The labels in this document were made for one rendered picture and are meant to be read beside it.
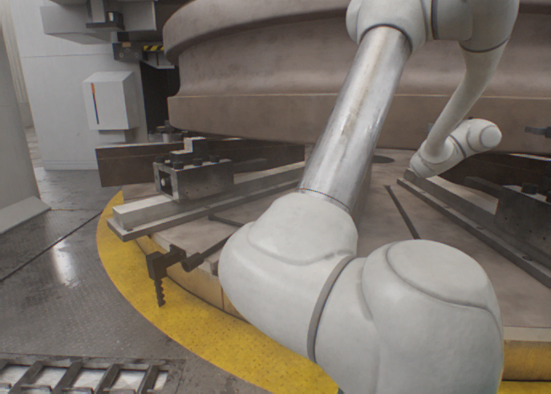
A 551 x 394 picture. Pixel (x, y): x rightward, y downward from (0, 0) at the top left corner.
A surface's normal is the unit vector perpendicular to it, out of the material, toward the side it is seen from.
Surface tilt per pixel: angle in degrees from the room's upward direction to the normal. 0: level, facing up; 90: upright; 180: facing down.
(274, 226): 46
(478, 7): 145
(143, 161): 90
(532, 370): 90
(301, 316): 68
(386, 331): 83
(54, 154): 90
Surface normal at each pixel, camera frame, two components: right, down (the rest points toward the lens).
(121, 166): 0.40, 0.27
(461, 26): -0.22, 0.94
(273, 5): -0.51, 0.25
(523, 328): -0.15, 0.29
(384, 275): -0.73, -0.55
